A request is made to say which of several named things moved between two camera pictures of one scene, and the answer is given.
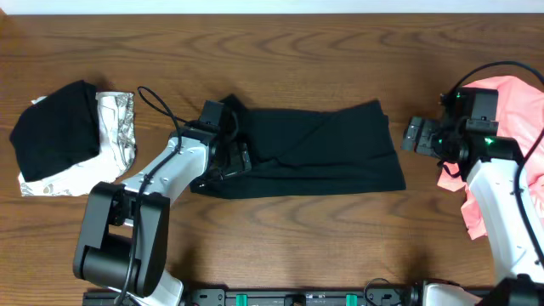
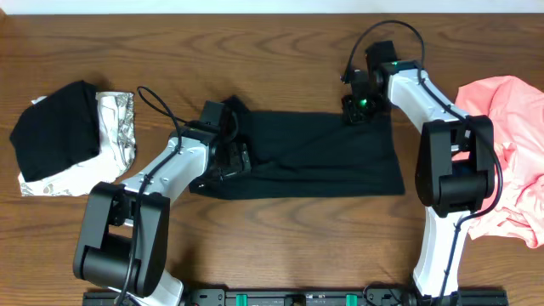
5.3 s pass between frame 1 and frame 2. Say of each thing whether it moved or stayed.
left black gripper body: stayed
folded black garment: stayed
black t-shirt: stayed
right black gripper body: moved
